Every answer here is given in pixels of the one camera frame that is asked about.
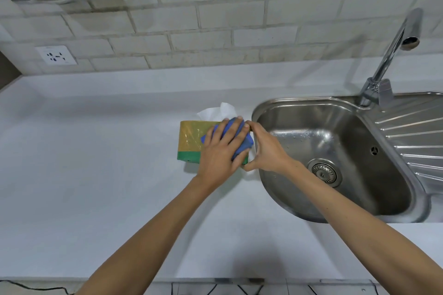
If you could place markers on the person's left hand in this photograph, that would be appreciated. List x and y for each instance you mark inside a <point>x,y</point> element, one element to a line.
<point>216,160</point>

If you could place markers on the person's right hand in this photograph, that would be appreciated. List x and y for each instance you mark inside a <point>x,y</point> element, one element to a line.
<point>271,154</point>

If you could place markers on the person's left thumb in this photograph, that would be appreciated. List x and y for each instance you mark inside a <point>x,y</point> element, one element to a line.
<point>240,162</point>

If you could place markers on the person's left middle finger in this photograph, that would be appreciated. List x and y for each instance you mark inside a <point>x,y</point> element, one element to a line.
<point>234,130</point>

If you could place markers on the person's left little finger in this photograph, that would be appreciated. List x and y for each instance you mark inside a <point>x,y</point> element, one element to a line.
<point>209,135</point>

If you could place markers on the person's right thumb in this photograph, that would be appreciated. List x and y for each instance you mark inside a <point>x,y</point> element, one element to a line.
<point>249,164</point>

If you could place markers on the blue cleaning cloth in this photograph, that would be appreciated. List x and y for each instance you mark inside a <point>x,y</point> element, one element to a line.
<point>246,144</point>

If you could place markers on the yellow green tissue packet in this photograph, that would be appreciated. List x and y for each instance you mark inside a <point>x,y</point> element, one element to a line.
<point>190,137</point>

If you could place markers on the person's left forearm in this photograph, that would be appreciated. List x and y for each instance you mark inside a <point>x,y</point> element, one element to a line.
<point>155,239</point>

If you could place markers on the person's right forearm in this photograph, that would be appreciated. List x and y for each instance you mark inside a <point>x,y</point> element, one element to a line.
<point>363,232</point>

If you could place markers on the white tissue sheet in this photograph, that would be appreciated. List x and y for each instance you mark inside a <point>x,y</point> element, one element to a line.
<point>221,111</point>

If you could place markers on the round metal drain strainer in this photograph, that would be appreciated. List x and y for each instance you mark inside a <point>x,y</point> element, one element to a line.
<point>323,172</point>

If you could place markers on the stainless steel sink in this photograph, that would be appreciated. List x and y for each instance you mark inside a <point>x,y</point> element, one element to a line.
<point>346,132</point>

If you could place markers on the chrome kitchen faucet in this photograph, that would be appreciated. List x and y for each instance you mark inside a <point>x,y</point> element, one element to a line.
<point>384,59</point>

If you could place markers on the white wall socket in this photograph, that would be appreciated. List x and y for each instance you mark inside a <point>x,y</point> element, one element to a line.
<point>56,55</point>

